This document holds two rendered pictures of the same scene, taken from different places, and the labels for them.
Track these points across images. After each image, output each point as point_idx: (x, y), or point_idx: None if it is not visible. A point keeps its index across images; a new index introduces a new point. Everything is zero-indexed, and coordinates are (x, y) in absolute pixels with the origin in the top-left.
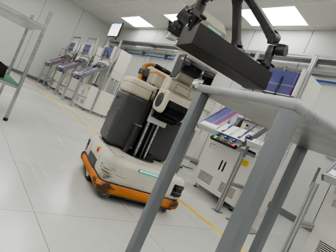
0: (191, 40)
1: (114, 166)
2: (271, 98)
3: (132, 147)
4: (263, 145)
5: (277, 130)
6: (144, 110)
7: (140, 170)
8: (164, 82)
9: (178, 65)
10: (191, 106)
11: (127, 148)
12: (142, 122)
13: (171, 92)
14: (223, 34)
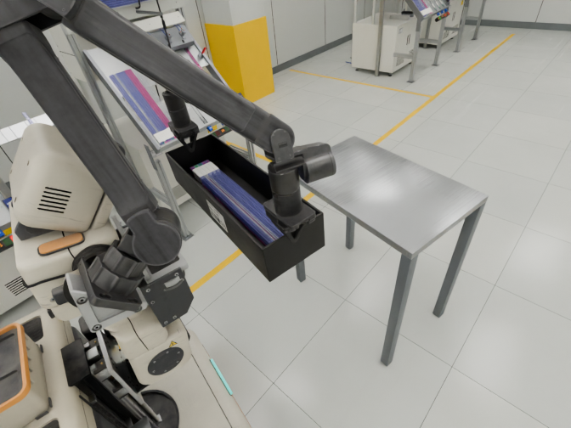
0: (322, 244)
1: None
2: (476, 206)
3: None
4: (473, 226)
5: (479, 215)
6: (108, 419)
7: (232, 392)
8: (139, 346)
9: (174, 295)
10: (411, 269)
11: None
12: (122, 419)
13: (181, 325)
14: None
